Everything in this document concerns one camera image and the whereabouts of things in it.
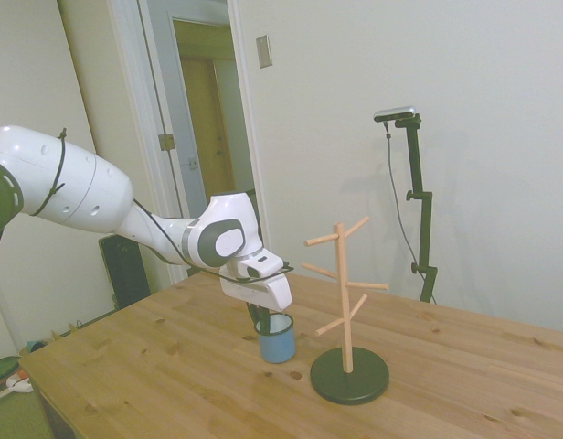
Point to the black camera stand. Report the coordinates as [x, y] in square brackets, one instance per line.
[421, 219]

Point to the grey camera on stand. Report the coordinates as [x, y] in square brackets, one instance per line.
[396, 113]

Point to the wooden mug tree stand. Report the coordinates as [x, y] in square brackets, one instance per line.
[350, 382]

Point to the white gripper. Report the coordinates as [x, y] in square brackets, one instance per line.
[272, 295]

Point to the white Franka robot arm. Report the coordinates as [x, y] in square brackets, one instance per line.
[94, 192]

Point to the brass door hinge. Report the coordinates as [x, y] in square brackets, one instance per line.
[166, 142]

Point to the white door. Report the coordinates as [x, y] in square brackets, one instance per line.
[176, 91]

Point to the white and orange floor item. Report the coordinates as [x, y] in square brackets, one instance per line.
[21, 385]

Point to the blue enamel mug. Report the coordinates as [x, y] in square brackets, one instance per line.
[277, 347]

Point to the green bowl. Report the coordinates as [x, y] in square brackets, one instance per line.
[3, 371]

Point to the black box on floor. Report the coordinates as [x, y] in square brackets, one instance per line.
[126, 274]

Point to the metal wall switch plate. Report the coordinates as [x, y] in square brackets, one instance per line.
[264, 51]

